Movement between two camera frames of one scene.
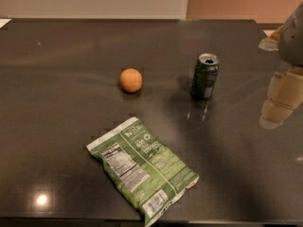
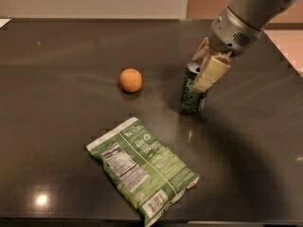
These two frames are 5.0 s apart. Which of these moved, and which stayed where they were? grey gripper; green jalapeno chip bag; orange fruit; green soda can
Moved: grey gripper; green soda can
Stayed: orange fruit; green jalapeno chip bag
